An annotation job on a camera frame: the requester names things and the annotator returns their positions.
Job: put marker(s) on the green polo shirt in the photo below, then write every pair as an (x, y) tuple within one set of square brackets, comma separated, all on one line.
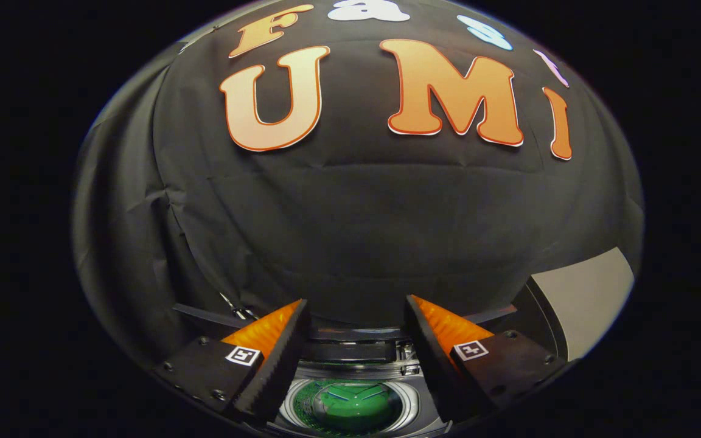
[(350, 407)]

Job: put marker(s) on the dark grey washing machine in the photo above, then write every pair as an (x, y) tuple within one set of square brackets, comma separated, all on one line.
[(350, 353)]

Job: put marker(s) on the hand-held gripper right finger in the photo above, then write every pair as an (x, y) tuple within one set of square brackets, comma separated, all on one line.
[(435, 371)]

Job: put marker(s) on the dark transparent washing machine lid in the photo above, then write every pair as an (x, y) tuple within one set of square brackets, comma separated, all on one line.
[(426, 420)]

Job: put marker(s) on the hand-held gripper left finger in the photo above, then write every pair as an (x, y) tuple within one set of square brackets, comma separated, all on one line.
[(277, 377)]

